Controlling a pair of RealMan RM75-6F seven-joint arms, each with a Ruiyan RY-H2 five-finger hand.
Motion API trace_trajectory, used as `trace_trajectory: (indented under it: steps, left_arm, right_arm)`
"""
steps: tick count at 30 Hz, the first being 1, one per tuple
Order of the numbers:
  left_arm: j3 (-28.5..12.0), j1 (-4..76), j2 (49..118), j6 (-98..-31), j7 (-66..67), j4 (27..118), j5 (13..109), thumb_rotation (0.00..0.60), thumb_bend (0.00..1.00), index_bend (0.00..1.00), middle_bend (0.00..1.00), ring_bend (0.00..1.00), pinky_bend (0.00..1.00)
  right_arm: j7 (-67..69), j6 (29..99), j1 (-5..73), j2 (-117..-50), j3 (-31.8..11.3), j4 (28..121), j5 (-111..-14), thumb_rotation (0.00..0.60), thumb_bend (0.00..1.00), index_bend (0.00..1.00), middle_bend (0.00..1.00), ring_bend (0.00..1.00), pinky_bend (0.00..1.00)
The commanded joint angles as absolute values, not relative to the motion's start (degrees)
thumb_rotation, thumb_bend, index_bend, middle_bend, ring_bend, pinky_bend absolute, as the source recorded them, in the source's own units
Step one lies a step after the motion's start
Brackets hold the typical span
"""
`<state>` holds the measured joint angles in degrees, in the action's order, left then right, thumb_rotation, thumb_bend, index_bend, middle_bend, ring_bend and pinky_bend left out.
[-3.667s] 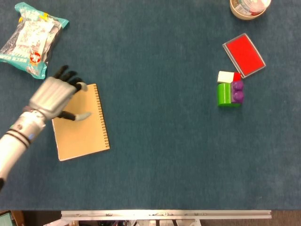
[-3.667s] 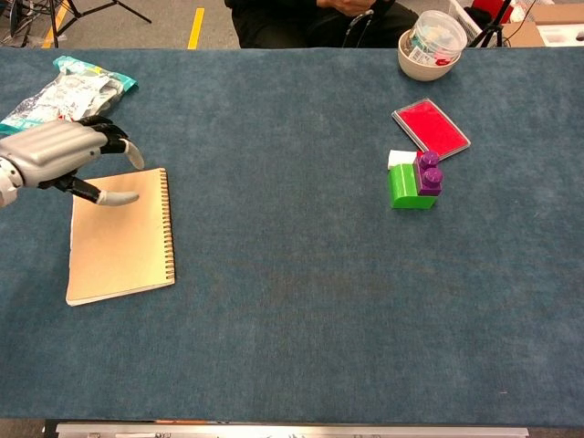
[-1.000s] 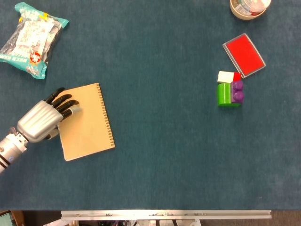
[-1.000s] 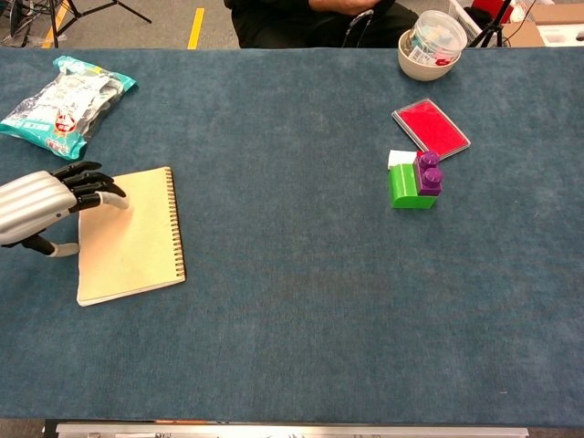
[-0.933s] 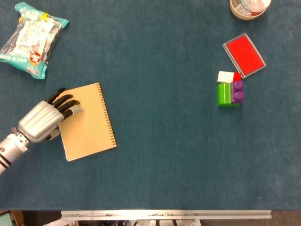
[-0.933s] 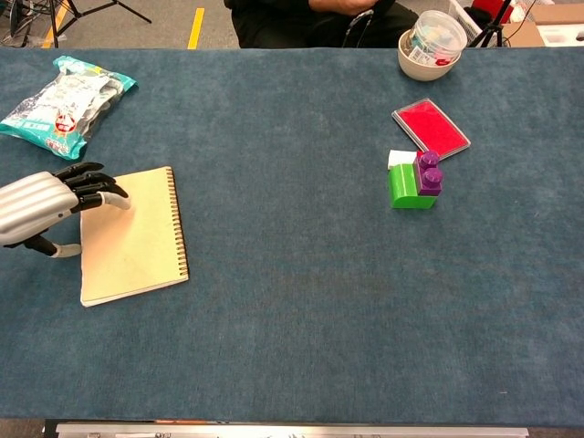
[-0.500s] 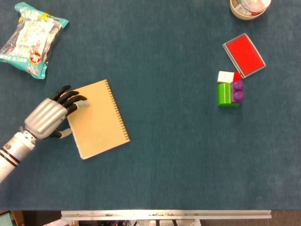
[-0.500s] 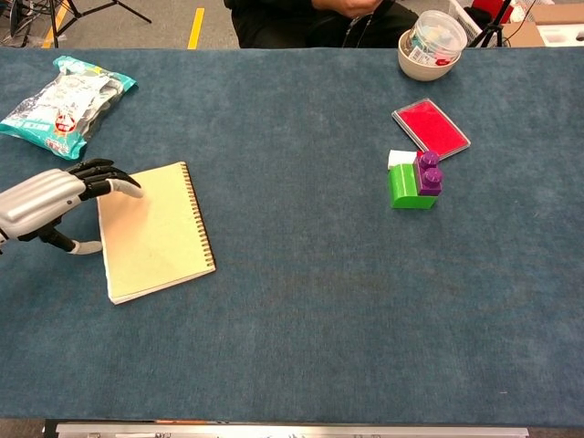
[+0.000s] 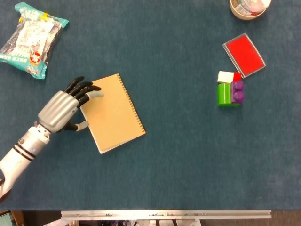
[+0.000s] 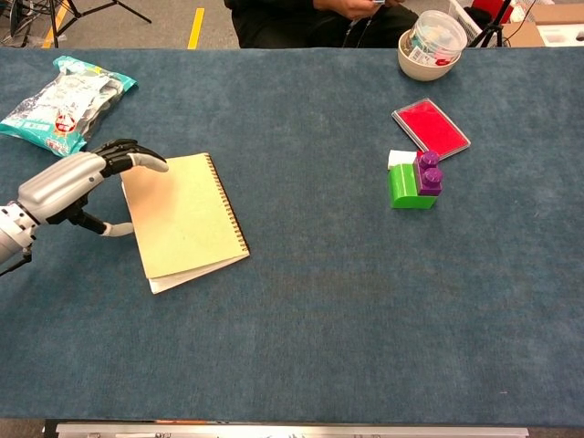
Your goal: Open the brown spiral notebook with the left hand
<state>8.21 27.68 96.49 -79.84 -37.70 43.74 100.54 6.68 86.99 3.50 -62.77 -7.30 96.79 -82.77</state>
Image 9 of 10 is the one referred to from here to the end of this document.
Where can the purple studded toy block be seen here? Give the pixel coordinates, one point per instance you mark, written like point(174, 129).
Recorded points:
point(238, 95)

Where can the red ink pad case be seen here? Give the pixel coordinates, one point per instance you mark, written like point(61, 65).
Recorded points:
point(244, 55)

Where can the cream round bowl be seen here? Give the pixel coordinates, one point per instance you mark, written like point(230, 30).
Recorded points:
point(244, 16)

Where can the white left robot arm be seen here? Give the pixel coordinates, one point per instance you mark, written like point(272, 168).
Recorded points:
point(18, 155)

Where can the tan spiral notebook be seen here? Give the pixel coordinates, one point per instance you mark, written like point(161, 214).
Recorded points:
point(113, 113)

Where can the aluminium profile rail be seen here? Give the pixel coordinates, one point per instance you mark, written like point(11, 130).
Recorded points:
point(164, 214)

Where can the red toy block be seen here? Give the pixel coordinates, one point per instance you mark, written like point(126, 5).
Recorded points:
point(237, 76)

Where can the green screen device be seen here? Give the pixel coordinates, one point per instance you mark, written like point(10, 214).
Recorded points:
point(5, 219)

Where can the clear plastic round container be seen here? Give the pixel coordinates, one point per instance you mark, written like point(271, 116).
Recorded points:
point(251, 4)

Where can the teal snack bag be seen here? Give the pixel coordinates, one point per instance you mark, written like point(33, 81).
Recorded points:
point(28, 42)

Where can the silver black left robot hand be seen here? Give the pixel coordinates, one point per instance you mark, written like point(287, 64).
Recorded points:
point(58, 110)

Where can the blue felt table cloth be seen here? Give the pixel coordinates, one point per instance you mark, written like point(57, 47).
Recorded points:
point(188, 153)

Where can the green rounded toy block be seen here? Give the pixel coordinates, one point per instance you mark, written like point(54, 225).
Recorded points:
point(223, 94)

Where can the white toy block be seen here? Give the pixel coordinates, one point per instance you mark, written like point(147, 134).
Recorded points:
point(225, 77)

